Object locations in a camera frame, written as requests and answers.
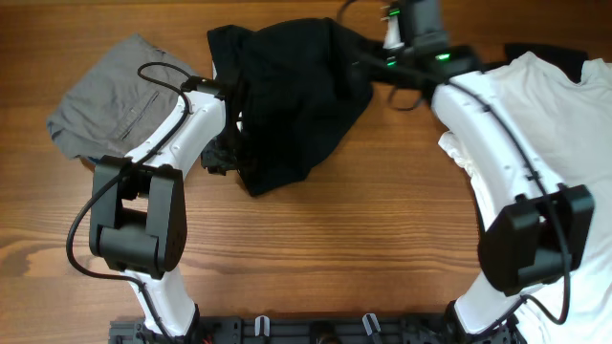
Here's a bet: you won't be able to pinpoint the black shorts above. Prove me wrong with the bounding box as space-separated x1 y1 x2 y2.
207 18 376 197

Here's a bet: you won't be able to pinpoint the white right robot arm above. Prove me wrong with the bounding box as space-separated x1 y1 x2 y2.
360 1 595 343

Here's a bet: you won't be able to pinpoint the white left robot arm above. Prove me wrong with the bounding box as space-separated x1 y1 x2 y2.
89 77 240 343

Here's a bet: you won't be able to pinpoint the grey folded shorts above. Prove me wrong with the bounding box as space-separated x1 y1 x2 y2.
46 33 196 160

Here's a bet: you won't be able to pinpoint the black garment under white shirt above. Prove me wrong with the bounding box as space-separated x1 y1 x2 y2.
484 42 589 83

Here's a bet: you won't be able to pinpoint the white t-shirt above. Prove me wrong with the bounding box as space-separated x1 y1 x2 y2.
440 53 611 343

